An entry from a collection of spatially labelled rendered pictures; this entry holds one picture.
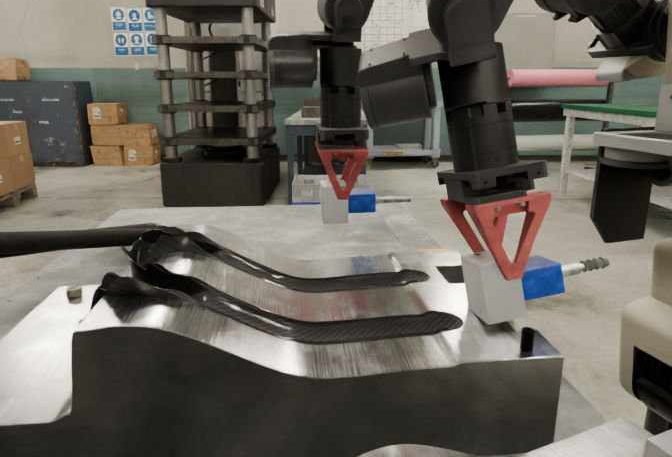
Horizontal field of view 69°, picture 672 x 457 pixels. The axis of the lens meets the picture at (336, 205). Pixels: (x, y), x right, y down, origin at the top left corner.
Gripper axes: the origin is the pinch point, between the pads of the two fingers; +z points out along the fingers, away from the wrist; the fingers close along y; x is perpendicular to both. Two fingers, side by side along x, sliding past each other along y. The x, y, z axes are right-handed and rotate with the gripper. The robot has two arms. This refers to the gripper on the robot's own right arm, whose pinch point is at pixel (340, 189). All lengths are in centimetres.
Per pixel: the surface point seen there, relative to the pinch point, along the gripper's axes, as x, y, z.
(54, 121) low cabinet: -309, -614, 38
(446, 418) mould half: 4.6, 36.1, 11.0
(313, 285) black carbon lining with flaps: -5.0, 17.3, 7.1
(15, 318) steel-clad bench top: -44.0, 6.0, 14.9
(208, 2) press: -68, -373, -76
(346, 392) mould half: -3.5, 36.0, 8.0
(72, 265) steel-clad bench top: -44.5, -13.5, 15.1
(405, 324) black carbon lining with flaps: 3.0, 28.1, 6.7
